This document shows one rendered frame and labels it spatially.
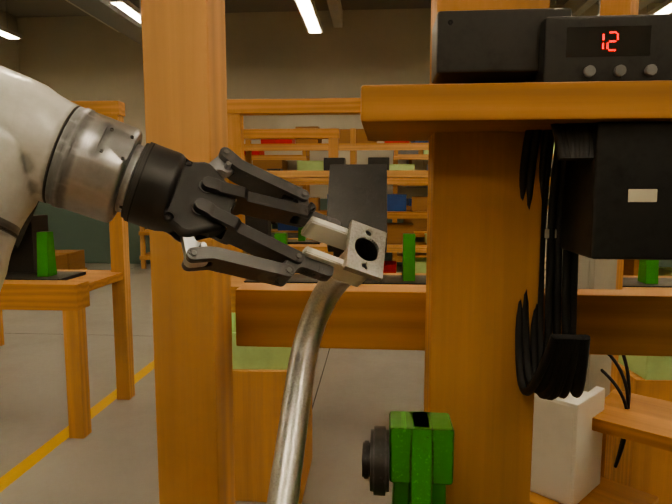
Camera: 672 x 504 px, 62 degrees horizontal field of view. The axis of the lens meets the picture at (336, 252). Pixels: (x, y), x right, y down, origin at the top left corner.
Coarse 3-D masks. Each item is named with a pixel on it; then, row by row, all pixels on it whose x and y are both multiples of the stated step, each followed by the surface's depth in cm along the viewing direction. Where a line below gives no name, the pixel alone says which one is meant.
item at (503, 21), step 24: (456, 24) 64; (480, 24) 64; (504, 24) 63; (528, 24) 63; (432, 48) 70; (456, 48) 64; (480, 48) 64; (504, 48) 64; (528, 48) 64; (432, 72) 70; (456, 72) 65; (480, 72) 64; (504, 72) 64; (528, 72) 64
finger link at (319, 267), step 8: (304, 256) 53; (296, 264) 53; (304, 264) 53; (312, 264) 53; (320, 264) 54; (296, 272) 54; (304, 272) 54; (312, 272) 54; (320, 272) 53; (328, 272) 54; (280, 280) 52; (320, 280) 55
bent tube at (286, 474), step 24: (360, 240) 56; (384, 240) 56; (360, 264) 54; (336, 288) 59; (312, 312) 62; (312, 336) 62; (312, 360) 62; (288, 384) 60; (312, 384) 61; (288, 408) 58; (288, 432) 56; (288, 456) 55; (288, 480) 54
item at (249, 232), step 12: (204, 204) 50; (216, 216) 50; (228, 216) 51; (228, 228) 51; (240, 228) 51; (252, 228) 52; (216, 240) 53; (228, 240) 52; (240, 240) 52; (252, 240) 51; (264, 240) 52; (276, 240) 52; (252, 252) 53; (264, 252) 52; (276, 252) 52; (288, 252) 52; (300, 252) 53
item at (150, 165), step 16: (144, 160) 48; (160, 160) 48; (176, 160) 49; (144, 176) 47; (160, 176) 48; (176, 176) 48; (192, 176) 52; (128, 192) 47; (144, 192) 47; (160, 192) 48; (176, 192) 50; (192, 192) 51; (208, 192) 52; (128, 208) 48; (144, 208) 48; (160, 208) 48; (176, 208) 50; (192, 208) 50; (224, 208) 52; (144, 224) 50; (160, 224) 49; (176, 224) 49; (192, 224) 50; (208, 224) 50; (176, 240) 50
